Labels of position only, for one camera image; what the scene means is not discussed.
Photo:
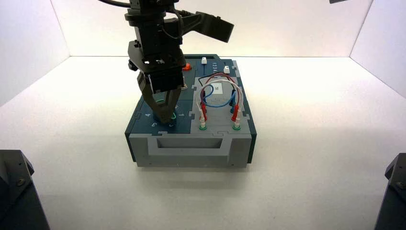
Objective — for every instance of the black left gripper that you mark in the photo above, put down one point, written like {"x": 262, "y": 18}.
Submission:
{"x": 158, "y": 63}

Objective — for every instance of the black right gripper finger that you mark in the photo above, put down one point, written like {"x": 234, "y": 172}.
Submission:
{"x": 334, "y": 1}

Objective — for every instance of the black knob with green top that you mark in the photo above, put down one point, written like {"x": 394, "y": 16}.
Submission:
{"x": 174, "y": 117}

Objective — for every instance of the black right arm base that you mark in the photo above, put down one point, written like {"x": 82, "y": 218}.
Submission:
{"x": 393, "y": 196}

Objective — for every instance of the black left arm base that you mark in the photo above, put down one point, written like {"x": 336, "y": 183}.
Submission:
{"x": 16, "y": 196}

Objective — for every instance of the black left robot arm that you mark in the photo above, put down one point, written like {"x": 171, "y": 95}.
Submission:
{"x": 146, "y": 14}

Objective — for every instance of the orange push button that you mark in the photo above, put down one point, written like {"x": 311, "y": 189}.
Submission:
{"x": 187, "y": 67}

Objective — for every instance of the green banana socket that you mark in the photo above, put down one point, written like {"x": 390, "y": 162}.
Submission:
{"x": 202, "y": 128}
{"x": 236, "y": 128}

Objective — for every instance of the grey and teal task board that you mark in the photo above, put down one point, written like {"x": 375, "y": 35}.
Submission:
{"x": 187, "y": 149}

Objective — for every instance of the white paper label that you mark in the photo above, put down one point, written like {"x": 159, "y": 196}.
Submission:
{"x": 217, "y": 89}

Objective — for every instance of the white slider cap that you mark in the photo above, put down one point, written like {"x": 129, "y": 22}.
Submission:
{"x": 226, "y": 70}
{"x": 204, "y": 61}

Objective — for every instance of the metal toggle switch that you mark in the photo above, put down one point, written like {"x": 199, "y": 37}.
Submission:
{"x": 184, "y": 86}

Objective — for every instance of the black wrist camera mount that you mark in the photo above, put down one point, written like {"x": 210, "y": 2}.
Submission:
{"x": 215, "y": 28}

